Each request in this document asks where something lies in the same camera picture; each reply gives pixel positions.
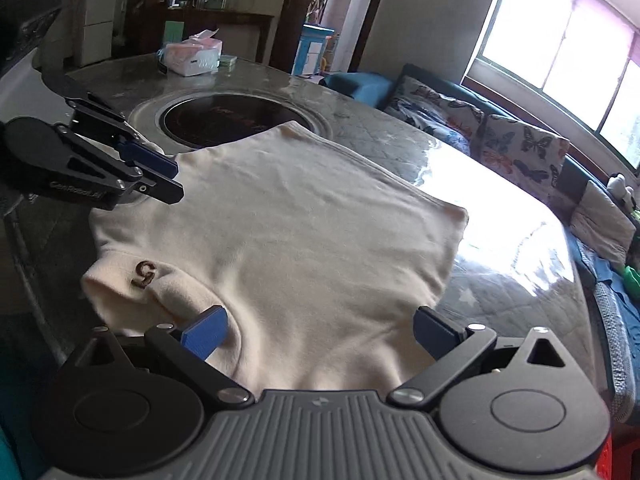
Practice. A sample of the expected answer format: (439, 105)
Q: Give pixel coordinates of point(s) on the pink white tissue pack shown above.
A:
(192, 57)

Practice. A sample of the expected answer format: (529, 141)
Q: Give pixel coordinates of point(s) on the blue sofa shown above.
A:
(360, 87)

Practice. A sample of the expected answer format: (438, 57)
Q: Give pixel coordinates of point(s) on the butterfly print pillow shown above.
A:
(430, 115)
(525, 155)

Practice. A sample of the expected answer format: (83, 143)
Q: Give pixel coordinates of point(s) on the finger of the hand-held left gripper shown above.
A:
(162, 189)
(150, 159)

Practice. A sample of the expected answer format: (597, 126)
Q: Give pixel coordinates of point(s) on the grey quilted table cover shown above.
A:
(505, 285)

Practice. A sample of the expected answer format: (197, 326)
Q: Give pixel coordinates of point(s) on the panda plush toy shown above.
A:
(620, 187)

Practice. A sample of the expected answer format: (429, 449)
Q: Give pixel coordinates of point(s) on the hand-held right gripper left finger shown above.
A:
(202, 335)

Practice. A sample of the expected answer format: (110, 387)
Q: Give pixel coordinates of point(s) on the green plastic bowl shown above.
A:
(631, 277)

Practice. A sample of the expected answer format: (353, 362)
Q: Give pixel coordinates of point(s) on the cream sweater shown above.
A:
(300, 235)

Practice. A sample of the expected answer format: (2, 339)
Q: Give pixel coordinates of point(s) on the blue patterned sofa cover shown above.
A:
(617, 340)

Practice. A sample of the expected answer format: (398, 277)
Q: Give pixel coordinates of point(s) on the round black induction cooktop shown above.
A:
(220, 120)

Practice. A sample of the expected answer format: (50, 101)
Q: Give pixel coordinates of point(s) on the dark wooden cabinet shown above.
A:
(235, 20)

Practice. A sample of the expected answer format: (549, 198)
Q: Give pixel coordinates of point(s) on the white refrigerator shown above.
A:
(97, 20)

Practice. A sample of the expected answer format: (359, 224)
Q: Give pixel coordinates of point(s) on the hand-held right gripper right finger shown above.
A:
(434, 331)

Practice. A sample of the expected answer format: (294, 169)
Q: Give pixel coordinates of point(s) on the blue white small cabinet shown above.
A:
(310, 52)

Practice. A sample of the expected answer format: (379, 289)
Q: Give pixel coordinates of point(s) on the dark wooden door frame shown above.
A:
(372, 15)

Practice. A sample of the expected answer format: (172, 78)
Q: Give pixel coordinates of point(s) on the small green box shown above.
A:
(228, 61)

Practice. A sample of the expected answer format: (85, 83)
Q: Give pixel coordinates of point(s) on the window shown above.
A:
(555, 35)

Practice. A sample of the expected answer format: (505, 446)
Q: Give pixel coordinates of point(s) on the grey pillow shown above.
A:
(602, 222)

